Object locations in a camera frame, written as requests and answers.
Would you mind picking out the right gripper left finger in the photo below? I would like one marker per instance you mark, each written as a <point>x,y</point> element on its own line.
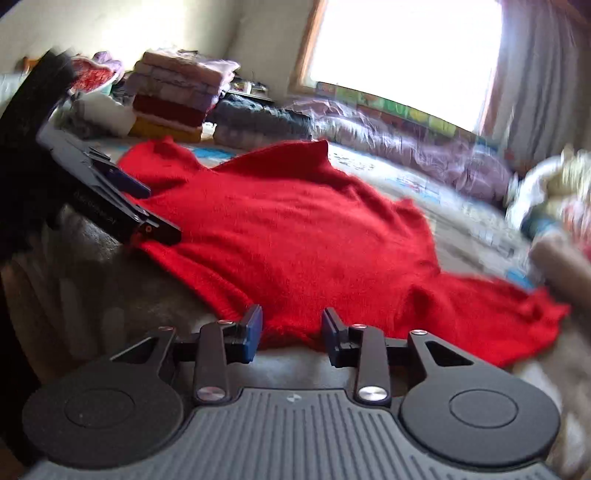
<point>222,343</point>

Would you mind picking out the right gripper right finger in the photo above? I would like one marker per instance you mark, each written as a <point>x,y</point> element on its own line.
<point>361,347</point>

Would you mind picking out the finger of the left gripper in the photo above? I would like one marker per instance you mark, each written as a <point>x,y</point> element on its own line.
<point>125,183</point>

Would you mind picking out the red knit sweater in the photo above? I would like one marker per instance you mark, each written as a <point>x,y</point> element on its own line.
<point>281,228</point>

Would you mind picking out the tall stack folded clothes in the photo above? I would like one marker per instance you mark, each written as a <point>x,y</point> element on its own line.
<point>172,93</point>

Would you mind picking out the folded denim clothes stack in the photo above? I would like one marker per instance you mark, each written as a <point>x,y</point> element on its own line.
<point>244,124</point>

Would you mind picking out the white folded garment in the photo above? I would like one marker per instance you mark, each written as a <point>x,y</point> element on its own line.
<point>104,112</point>

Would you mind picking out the red patterned cushion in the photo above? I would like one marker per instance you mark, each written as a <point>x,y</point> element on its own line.
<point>96,73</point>

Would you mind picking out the folded beige sweater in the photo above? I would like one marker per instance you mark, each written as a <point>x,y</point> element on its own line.
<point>563,265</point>

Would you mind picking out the purple crumpled duvet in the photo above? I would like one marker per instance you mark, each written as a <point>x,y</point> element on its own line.
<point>466,167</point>

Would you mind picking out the pile of folded quilts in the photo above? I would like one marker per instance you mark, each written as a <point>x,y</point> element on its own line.
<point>557,188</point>

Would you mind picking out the colourful alphabet headboard panel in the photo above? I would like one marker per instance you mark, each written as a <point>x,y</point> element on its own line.
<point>392,113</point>

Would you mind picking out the grey curtain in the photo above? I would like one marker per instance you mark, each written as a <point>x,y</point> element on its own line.
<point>541,95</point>

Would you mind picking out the window with wooden frame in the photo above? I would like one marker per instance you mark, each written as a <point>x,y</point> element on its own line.
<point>439,57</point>

